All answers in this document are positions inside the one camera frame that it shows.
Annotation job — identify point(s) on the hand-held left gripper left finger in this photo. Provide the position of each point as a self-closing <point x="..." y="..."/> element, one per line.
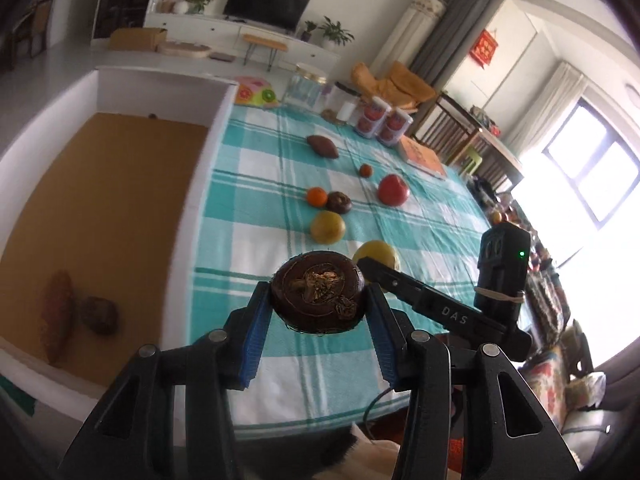
<point x="252" y="355"/>

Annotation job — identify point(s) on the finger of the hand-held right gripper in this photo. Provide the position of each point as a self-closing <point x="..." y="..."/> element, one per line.
<point x="425" y="300"/>

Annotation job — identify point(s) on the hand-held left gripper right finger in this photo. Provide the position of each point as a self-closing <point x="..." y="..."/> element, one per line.
<point x="385" y="355"/>

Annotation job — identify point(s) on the yellow round fruit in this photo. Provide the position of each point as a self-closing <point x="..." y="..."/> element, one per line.
<point x="377" y="252"/>

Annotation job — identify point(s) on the dark brown round fruit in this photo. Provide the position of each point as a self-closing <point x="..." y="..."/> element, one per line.
<point x="339" y="202"/>
<point x="100" y="315"/>
<point x="317" y="292"/>

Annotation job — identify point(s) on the white box with brown bottom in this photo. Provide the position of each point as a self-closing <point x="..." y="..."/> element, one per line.
<point x="115" y="200"/>

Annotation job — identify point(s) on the patterned sofa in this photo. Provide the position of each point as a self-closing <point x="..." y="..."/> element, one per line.
<point x="550" y="360"/>

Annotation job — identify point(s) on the red apple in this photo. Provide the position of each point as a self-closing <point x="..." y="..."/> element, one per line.
<point x="393" y="189"/>

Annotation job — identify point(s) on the teal checked tablecloth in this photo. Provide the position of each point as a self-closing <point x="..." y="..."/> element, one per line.
<point x="260" y="240"/>

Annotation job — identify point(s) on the green plastic stool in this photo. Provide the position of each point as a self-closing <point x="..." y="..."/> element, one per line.
<point x="471" y="161"/>

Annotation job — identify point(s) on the yellow-green pear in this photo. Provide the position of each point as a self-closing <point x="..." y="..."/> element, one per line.
<point x="327" y="226"/>

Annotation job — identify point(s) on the orange book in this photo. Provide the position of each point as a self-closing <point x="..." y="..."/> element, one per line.
<point x="422" y="158"/>

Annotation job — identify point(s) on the small red-orange fruit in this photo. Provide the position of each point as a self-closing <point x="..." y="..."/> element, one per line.
<point x="366" y="170"/>

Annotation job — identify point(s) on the window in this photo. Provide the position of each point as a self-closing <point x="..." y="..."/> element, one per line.
<point x="595" y="160"/>

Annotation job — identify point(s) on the wooden side table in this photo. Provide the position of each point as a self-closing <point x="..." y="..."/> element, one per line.
<point x="465" y="130"/>

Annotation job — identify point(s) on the orange tangerine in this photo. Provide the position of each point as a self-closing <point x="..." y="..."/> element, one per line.
<point x="316" y="196"/>

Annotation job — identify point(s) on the white curtain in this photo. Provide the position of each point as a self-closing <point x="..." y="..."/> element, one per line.
<point x="545" y="105"/>

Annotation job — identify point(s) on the red label can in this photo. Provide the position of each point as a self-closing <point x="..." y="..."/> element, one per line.
<point x="372" y="116"/>
<point x="395" y="126"/>

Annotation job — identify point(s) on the brown oval fruit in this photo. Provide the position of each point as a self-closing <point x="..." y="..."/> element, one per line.
<point x="322" y="146"/>

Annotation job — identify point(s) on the long brown sweet potato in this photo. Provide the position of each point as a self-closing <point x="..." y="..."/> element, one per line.
<point x="57" y="315"/>

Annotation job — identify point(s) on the clear jar with white lid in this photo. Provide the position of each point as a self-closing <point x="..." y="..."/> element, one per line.
<point x="344" y="105"/>

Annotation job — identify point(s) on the yellow cushioned armchair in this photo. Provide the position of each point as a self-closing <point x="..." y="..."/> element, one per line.
<point x="395" y="82"/>

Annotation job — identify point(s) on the large glass jar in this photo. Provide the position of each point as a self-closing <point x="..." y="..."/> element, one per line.
<point x="304" y="86"/>

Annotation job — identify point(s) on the grey curtain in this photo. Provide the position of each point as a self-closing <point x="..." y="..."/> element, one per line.
<point x="450" y="30"/>

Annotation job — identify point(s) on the white standing air conditioner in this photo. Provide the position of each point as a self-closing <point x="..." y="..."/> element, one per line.
<point x="407" y="30"/>

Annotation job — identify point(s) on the fruit print cushion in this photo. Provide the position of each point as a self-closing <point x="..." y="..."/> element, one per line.
<point x="255" y="91"/>

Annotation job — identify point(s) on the leafy potted plant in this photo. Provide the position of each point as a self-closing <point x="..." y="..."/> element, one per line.
<point x="336" y="32"/>

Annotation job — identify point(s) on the small potted plant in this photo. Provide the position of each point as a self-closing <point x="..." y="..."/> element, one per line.
<point x="308" y="30"/>

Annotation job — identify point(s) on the wooden bench with metal legs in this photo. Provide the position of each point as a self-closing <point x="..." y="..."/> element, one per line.
<point x="265" y="42"/>

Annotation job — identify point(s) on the beige round floor cushion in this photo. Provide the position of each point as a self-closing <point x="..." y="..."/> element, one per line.
<point x="184" y="50"/>

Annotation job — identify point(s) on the white television cabinet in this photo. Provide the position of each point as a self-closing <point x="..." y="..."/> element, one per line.
<point x="200" y="27"/>

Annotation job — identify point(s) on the cardboard box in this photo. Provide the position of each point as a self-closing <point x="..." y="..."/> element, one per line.
<point x="137" y="39"/>

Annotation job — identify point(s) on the black television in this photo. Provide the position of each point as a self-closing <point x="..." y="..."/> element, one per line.
<point x="265" y="4"/>

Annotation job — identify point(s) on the green potted plant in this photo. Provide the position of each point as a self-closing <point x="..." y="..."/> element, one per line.
<point x="199" y="1"/>

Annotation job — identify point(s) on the dark wooden chair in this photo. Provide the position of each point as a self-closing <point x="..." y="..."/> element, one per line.
<point x="32" y="27"/>

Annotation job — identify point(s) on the red wall ornament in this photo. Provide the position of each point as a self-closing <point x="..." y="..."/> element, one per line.
<point x="484" y="47"/>

